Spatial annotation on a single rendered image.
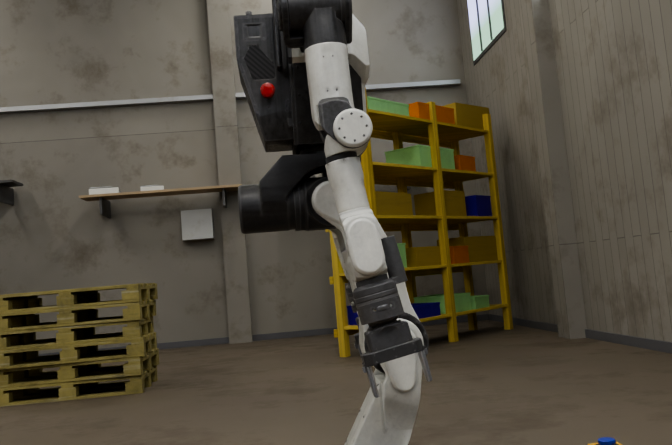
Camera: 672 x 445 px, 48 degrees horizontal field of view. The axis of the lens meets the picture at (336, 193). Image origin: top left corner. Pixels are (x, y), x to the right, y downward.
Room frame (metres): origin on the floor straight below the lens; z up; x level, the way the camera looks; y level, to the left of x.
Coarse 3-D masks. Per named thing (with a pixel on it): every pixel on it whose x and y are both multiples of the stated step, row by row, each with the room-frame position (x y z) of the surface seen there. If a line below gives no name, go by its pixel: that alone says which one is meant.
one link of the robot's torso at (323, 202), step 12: (324, 192) 1.66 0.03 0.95; (312, 204) 1.67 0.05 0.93; (324, 204) 1.66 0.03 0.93; (324, 216) 1.66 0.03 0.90; (336, 216) 1.66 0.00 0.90; (348, 252) 1.67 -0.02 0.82; (348, 276) 1.79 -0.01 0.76; (408, 300) 1.71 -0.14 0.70; (408, 312) 1.71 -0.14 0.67; (360, 324) 1.76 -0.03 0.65; (420, 324) 1.70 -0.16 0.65; (360, 336) 1.77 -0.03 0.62; (360, 348) 1.79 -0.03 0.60; (384, 372) 1.69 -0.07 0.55
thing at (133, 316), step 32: (96, 288) 5.83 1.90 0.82; (128, 288) 5.84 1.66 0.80; (0, 320) 5.76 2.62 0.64; (32, 320) 6.43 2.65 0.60; (64, 320) 5.80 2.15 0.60; (96, 320) 5.90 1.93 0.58; (128, 320) 5.84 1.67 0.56; (0, 352) 5.73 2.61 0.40; (32, 352) 6.40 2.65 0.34; (64, 352) 5.79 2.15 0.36; (96, 352) 6.46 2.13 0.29; (128, 352) 5.84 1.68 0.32; (0, 384) 5.79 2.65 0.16; (32, 384) 5.80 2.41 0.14; (64, 384) 5.82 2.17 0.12; (96, 384) 6.49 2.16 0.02; (128, 384) 5.86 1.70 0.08
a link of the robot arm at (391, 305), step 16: (368, 304) 1.47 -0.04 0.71; (384, 304) 1.46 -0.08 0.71; (400, 304) 1.49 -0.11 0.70; (368, 320) 1.47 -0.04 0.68; (384, 320) 1.47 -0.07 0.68; (400, 320) 1.50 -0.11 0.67; (368, 336) 1.48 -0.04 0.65; (384, 336) 1.48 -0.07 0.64; (400, 336) 1.48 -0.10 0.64; (368, 352) 1.50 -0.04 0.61; (384, 352) 1.47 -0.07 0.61; (400, 352) 1.48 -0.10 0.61; (416, 352) 1.48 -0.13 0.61
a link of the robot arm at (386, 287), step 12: (384, 240) 1.50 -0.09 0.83; (384, 252) 1.50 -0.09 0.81; (396, 252) 1.50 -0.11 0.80; (348, 264) 1.54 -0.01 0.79; (384, 264) 1.48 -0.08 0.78; (396, 264) 1.49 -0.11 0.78; (360, 276) 1.47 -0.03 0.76; (372, 276) 1.47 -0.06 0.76; (384, 276) 1.49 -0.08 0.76; (396, 276) 1.49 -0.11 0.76; (360, 288) 1.48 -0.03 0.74; (372, 288) 1.46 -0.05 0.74; (384, 288) 1.47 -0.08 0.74; (396, 288) 1.49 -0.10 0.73; (360, 300) 1.48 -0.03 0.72
